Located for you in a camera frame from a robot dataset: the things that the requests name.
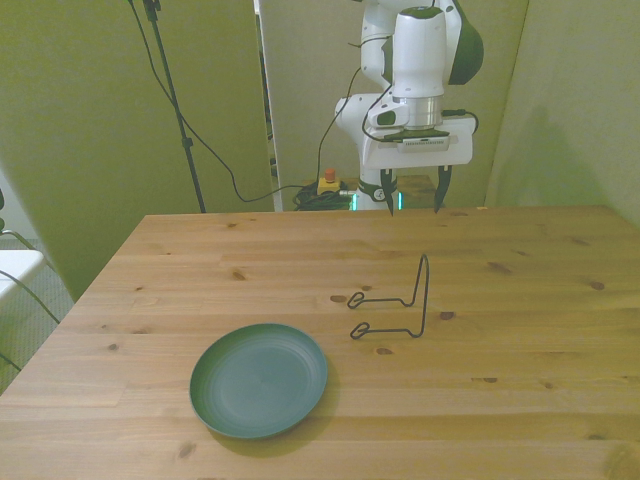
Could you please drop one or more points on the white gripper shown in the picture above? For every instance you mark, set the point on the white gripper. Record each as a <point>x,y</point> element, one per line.
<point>420,157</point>

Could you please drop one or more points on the dark green round plate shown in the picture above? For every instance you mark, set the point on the dark green round plate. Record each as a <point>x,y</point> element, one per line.
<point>257,382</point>

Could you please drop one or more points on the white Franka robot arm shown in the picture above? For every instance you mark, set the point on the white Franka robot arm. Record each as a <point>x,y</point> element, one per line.
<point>420,50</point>

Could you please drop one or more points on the yellow emergency stop box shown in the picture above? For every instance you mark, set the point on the yellow emergency stop box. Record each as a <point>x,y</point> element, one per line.
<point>330,184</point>

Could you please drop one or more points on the black tripod pole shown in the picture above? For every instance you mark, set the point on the black tripod pole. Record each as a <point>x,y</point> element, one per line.
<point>186,142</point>

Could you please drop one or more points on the white side table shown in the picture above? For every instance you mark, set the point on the white side table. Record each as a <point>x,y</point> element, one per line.
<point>17,270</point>

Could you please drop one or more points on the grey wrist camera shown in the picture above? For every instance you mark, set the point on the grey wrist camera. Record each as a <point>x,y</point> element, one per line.
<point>425,143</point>

